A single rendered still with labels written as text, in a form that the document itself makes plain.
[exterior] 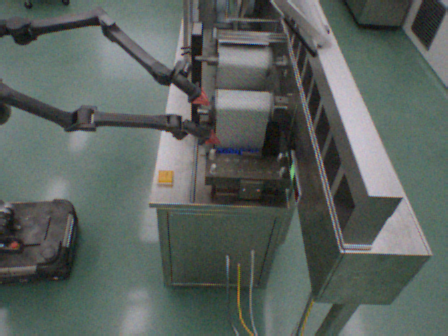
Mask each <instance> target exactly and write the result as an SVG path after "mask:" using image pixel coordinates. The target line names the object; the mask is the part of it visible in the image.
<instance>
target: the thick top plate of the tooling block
mask: <svg viewBox="0 0 448 336"><path fill-rule="evenodd" d="M277 157H278V156H269V155H262V158H246V157H241V154H223V153H216V159H209V153H207V152H206V169H205V185H214V186H231V187H240V184H241V180H262V181H263V185H262V187H264V188H282V189H289V188H290V185H291V183H292V179H291V175H290V171H289V159H288V157H284V162H282V163H279V162H277ZM212 164H216V165H217V168H218V172H217V173H216V174H211V172H210V169H211V165H212ZM282 167H286V168H287V176H286V177H280V176H279V171H280V170H281V169H282Z"/></svg>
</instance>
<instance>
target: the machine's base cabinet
mask: <svg viewBox="0 0 448 336"><path fill-rule="evenodd" d="M156 213H157V220H158V234H159V241H160V248H161V262H162V269H163V283H164V286H196V287H220V288H226V255H230V256H231V259H230V260H229V288H238V287H239V267H237V264H239V263H240V264H241V267H240V288H250V283H251V273H252V254H251V250H254V251H255V254H254V271H253V281H252V288H266V286H267V281H268V278H269V273H270V271H271V268H272V264H273V261H274V257H275V254H276V252H277V247H278V245H279V240H280V238H281V235H282V230H283V228H284V223H285V220H286V218H287V213H278V212H241V211H224V210H187V209H169V208H156Z"/></svg>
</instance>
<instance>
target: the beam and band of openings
mask: <svg viewBox="0 0 448 336"><path fill-rule="evenodd" d="M314 2H315V5H316V7H317V10H318V12H319V13H320V17H321V18H322V22H323V23H324V26H325V30H326V31H327V33H328V35H329V37H330V40H331V42H332V47H330V48H326V47H322V46H321V45H320V44H318V43H317V42H316V41H315V40H314V39H313V38H312V37H311V36H310V35H309V34H308V33H307V32H305V30H303V29H302V28H301V27H300V25H298V24H297V23H296V22H295V20H293V19H292V18H290V16H289V15H287V13H285V12H284V10H282V8H281V7H279V8H280V11H281V12H282V13H283V15H284V16H287V18H288V19H289V21H290V22H291V23H292V25H294V26H295V28H296V29H297V31H298V32H299V33H300V35H302V38H304V39H305V41H306V42H307V43H308V45H310V48H312V50H313V51H314V52H315V57H314V58H313V57H312V56H311V55H310V53H309V52H308V51H307V49H306V48H305V46H303V45H302V43H301V42H300V40H299V39H298V38H297V37H296V35H295V34H294V33H293V32H292V30H291V29H290V28H289V27H288V25H287V24H286V23H285V22H284V20H283V22H284V28H285V30H286V33H287V38H288V41H289V47H290V50H291V53H292V58H293V61H294V63H295V69H296V72H297V77H298V80H299V83H300V89H301V91H302V96H303V99H304V102H305V108H306V111H307V116H308V119H309V121H310V127H311V130H312V135H313V138H314V141H315V147H316V149H317V154H318V157H319V160H320V166H321V169H322V174H323V177H324V180H325V185H326V188H327V193H328V196H329V199H330V205H331V207H332V212H333V215H334V218H335V224H336V227H337V232H338V235H339V238H340V243H341V246H342V248H362V249H372V248H373V243H374V241H375V239H376V238H377V237H378V235H379V233H380V232H381V230H382V228H383V226H384V225H385V224H386V222H387V220H388V218H391V217H392V215H393V213H394V212H395V211H396V209H397V207H398V205H399V204H400V203H401V200H403V193H402V192H401V188H400V187H399V185H398V182H397V180H396V177H395V175H394V174H393V171H392V169H391V166H390V164H389V162H388V159H387V158H386V154H385V153H384V152H383V148H382V147H381V144H380V142H379V140H378V137H377V135H376V134H375V131H374V129H373V126H372V124H371V122H370V119H369V118H368V114H367V113H366V111H365V108H364V106H363V103H362V101H361V100H360V96H359V95H358V92H357V90H356V88H355V86H354V83H353V81H352V79H351V77H350V74H349V73H348V69H347V68H346V66H345V63H344V61H343V58H342V56H341V55H340V51H339V50H338V47H337V45H336V43H335V40H334V38H333V37H332V34H331V32H330V29H329V28H328V25H327V23H326V21H325V18H324V16H323V15H322V11H321V10H320V6H319V5H318V3H317V0H314Z"/></svg>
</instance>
